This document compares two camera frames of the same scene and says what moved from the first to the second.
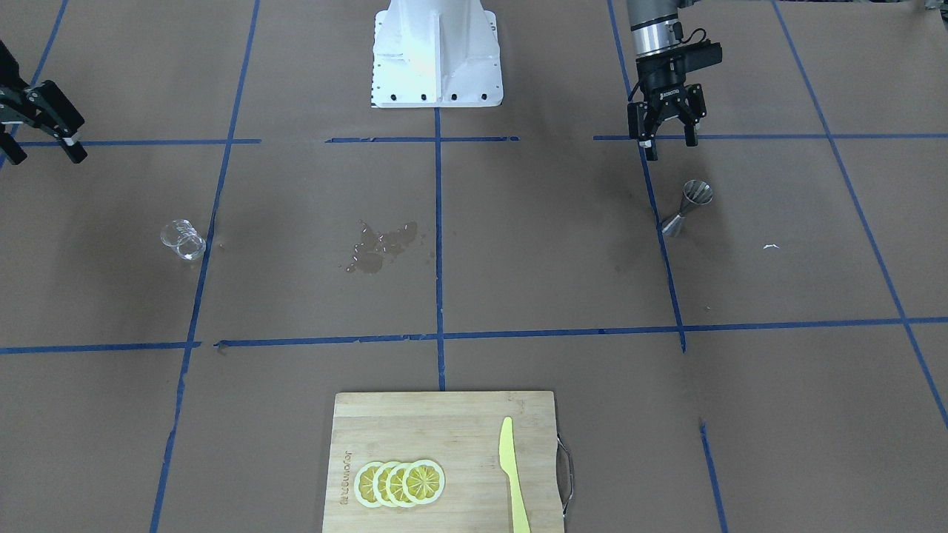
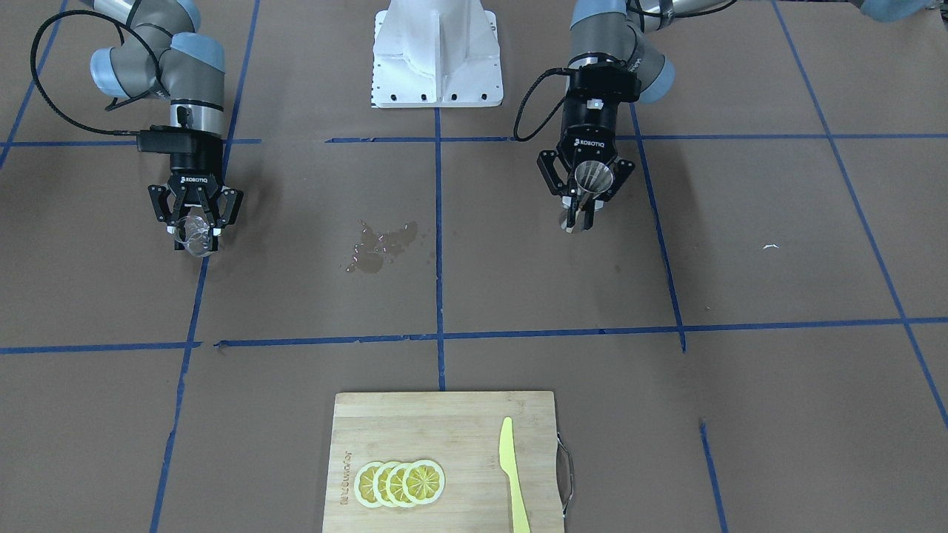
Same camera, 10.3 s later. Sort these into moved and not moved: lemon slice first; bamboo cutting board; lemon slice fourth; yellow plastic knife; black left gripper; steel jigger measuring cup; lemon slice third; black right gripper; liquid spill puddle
Moved: black left gripper; black right gripper; steel jigger measuring cup
Not moved: bamboo cutting board; lemon slice fourth; lemon slice first; yellow plastic knife; lemon slice third; liquid spill puddle
